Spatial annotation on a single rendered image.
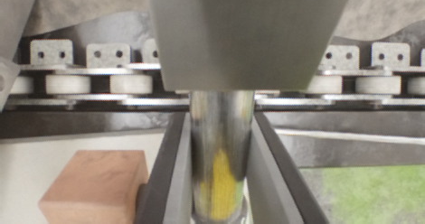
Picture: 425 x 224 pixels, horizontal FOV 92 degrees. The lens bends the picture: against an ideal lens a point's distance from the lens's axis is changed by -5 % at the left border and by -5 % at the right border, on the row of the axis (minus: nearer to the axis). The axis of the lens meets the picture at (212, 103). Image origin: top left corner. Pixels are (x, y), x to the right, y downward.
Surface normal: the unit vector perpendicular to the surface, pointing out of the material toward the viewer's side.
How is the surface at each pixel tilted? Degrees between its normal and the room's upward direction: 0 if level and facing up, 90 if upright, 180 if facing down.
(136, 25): 0
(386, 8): 42
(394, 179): 0
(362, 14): 16
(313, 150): 0
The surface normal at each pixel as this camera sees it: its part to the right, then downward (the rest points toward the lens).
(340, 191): 0.03, 0.06
